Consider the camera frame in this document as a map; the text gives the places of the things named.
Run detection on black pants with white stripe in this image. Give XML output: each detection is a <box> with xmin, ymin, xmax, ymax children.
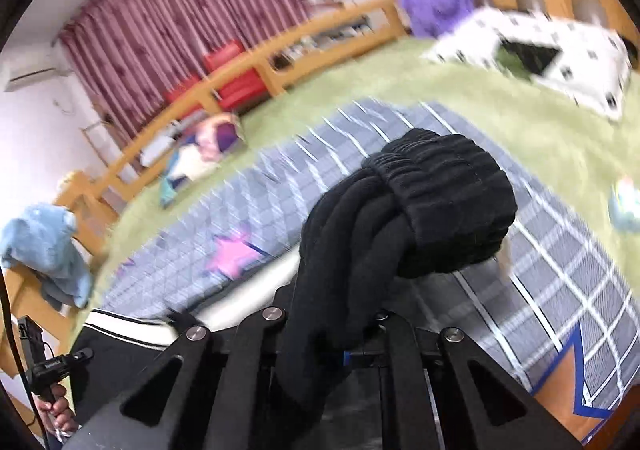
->
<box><xmin>67</xmin><ymin>127</ymin><xmax>519</xmax><ymax>450</ymax></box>

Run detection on person left hand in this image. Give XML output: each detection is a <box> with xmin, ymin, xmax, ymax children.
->
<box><xmin>34</xmin><ymin>384</ymin><xmax>79</xmax><ymax>435</ymax></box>

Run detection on light blue cloth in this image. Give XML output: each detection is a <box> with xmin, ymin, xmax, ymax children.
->
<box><xmin>1</xmin><ymin>204</ymin><xmax>93</xmax><ymax>310</ymax></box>

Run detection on grey checkered star blanket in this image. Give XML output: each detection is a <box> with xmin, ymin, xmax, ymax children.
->
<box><xmin>87</xmin><ymin>100</ymin><xmax>639</xmax><ymax>441</ymax></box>

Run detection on colourful geometric pillow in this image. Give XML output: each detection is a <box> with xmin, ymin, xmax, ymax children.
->
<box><xmin>160</xmin><ymin>113</ymin><xmax>245</xmax><ymax>208</ymax></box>

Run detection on red chair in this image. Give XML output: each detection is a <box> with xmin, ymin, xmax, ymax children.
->
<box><xmin>164</xmin><ymin>39</ymin><xmax>269</xmax><ymax>113</ymax></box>

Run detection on white air conditioner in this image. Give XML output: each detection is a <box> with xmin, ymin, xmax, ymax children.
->
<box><xmin>1</xmin><ymin>63</ymin><xmax>70</xmax><ymax>92</ymax></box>

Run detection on green bed sheet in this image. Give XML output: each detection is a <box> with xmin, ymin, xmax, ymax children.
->
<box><xmin>98</xmin><ymin>38</ymin><xmax>639</xmax><ymax>288</ymax></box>

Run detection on maroon striped curtain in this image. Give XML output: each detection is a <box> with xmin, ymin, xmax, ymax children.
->
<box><xmin>58</xmin><ymin>0</ymin><xmax>308</xmax><ymax>140</ymax></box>

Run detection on white dotted pillow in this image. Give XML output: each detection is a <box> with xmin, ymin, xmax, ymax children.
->
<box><xmin>423</xmin><ymin>8</ymin><xmax>632</xmax><ymax>121</ymax></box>

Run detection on wooden bed frame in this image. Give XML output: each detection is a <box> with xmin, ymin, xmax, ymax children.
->
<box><xmin>0</xmin><ymin>0</ymin><xmax>640</xmax><ymax>376</ymax></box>

